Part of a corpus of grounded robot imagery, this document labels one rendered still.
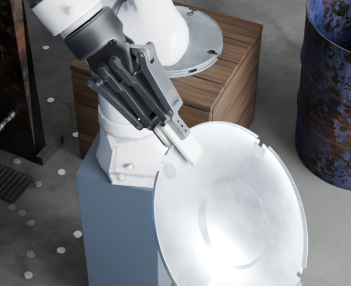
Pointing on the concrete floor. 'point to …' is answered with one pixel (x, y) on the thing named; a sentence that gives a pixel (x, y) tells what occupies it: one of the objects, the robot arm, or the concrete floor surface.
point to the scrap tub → (334, 93)
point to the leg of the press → (14, 84)
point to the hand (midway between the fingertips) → (179, 141)
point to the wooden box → (193, 83)
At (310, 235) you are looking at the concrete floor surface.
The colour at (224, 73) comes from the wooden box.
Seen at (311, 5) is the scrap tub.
